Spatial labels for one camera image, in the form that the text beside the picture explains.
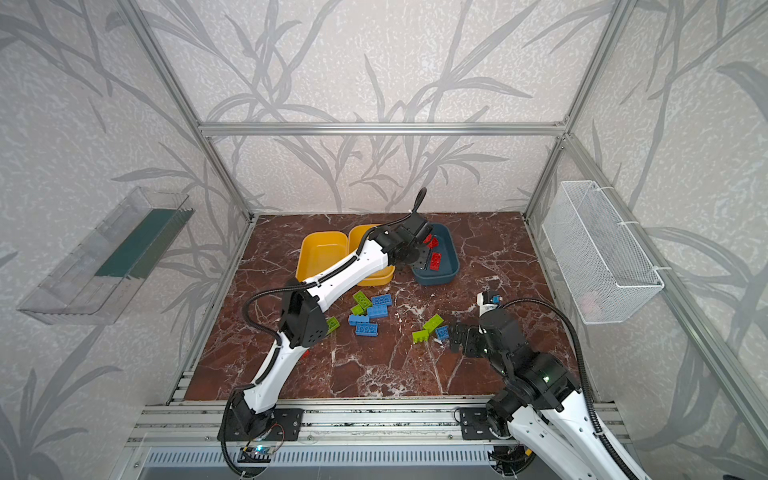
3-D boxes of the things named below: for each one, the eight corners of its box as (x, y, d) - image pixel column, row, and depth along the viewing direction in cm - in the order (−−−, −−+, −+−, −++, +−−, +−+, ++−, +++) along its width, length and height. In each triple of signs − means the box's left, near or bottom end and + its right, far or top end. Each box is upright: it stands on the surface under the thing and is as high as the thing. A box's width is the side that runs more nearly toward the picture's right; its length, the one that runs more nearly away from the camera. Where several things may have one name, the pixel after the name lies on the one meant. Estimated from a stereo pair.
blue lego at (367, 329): (356, 336, 91) (355, 333, 89) (357, 326, 93) (356, 323, 91) (378, 336, 91) (377, 333, 89) (378, 326, 93) (378, 323, 91)
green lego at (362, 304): (351, 315, 95) (350, 312, 93) (353, 294, 100) (352, 291, 98) (370, 315, 95) (369, 312, 93) (372, 294, 100) (371, 291, 98)
